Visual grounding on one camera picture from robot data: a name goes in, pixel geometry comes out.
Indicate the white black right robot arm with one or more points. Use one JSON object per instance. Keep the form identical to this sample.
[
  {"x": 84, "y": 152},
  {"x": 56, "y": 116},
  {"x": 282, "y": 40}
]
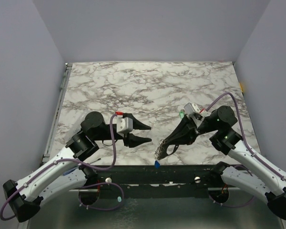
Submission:
[{"x": 268, "y": 182}]

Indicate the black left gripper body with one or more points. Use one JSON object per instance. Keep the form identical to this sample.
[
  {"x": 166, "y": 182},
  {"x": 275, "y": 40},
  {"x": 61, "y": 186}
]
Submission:
[{"x": 125, "y": 138}]

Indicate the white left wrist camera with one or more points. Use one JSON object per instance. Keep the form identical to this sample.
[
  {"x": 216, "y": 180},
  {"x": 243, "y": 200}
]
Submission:
[{"x": 124, "y": 123}]

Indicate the clear plastic compartment box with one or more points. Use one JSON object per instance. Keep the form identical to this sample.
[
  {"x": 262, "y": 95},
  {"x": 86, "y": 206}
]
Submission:
[{"x": 76, "y": 127}]

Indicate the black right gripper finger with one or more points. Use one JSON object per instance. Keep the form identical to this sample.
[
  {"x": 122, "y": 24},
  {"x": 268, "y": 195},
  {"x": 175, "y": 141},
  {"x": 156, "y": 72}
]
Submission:
[
  {"x": 182, "y": 134},
  {"x": 169, "y": 149}
]

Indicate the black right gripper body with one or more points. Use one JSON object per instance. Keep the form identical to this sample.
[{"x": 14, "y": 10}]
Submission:
[{"x": 190, "y": 129}]

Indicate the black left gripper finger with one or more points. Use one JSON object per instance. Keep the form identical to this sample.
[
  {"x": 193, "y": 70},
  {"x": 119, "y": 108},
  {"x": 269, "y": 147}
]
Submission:
[
  {"x": 137, "y": 125},
  {"x": 134, "y": 141}
]

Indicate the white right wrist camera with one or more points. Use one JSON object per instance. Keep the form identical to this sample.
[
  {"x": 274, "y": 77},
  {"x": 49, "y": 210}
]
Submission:
[{"x": 194, "y": 111}]

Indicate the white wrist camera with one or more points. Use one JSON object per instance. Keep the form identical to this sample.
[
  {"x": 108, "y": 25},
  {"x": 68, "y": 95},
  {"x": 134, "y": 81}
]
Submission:
[
  {"x": 194, "y": 111},
  {"x": 124, "y": 123}
]

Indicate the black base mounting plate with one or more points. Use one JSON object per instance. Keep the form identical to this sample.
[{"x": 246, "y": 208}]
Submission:
[{"x": 141, "y": 182}]

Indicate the wire keyring with keys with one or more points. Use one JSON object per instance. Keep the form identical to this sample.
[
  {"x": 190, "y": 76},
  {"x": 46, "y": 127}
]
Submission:
[{"x": 158, "y": 153}]

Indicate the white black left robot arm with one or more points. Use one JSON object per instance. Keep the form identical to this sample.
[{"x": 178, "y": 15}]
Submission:
[{"x": 65, "y": 171}]

